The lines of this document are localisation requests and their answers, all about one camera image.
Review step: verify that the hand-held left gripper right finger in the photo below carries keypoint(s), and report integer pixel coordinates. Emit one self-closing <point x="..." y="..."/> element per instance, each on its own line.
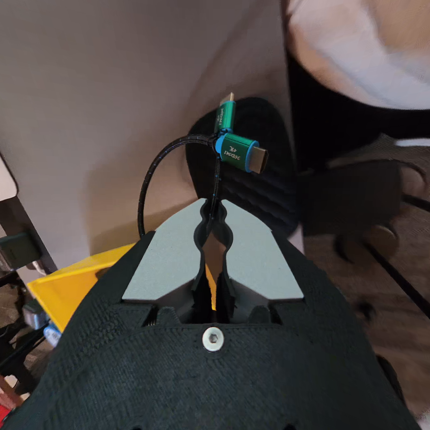
<point x="262" y="265"/>

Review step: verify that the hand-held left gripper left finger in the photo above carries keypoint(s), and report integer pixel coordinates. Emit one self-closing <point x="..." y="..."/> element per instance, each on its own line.
<point x="164" y="265"/>

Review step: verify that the yellow plastic bin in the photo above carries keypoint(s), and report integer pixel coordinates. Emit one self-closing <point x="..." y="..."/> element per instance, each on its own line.
<point x="67" y="285"/>

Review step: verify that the black desk clamp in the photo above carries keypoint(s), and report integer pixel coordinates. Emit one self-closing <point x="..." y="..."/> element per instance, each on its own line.
<point x="18" y="250"/>

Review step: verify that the black oval ribbed pad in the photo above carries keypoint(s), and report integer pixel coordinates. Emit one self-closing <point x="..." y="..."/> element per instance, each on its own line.
<point x="262" y="188"/>

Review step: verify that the black office chair base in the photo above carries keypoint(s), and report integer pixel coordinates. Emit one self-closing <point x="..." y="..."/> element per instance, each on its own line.
<point x="356" y="201"/>

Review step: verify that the blue tape roll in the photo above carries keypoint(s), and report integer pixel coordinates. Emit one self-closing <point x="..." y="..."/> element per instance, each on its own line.
<point x="52" y="334"/>

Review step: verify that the person's white shirt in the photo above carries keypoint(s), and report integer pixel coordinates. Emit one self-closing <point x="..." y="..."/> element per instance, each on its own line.
<point x="356" y="50"/>

